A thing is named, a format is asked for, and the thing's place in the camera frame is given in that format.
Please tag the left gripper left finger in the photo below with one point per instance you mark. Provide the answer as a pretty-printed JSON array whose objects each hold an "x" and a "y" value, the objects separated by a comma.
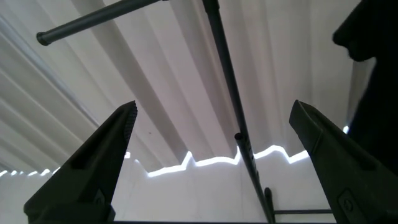
[{"x": 90, "y": 168}]

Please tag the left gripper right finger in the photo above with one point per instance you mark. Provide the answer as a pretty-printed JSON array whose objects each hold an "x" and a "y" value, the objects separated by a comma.
[{"x": 348, "y": 174}]

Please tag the black T-shirt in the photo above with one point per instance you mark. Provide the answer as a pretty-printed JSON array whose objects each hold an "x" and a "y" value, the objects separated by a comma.
[{"x": 379, "y": 93}]

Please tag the black clothes rack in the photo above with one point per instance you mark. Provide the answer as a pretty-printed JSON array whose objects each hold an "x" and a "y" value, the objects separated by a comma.
[{"x": 227, "y": 68}]

